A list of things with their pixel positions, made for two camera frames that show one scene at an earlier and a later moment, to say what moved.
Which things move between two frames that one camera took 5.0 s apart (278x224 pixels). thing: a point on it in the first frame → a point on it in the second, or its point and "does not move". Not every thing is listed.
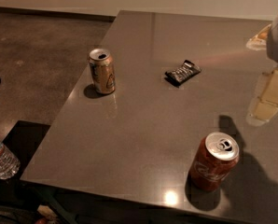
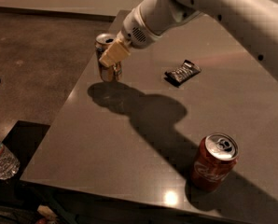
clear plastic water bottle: x=3 y=164 does not move
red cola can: x=215 y=156 does not move
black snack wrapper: x=179 y=76 does not move
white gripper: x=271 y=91 → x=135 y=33
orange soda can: x=102 y=67 → x=108 y=74
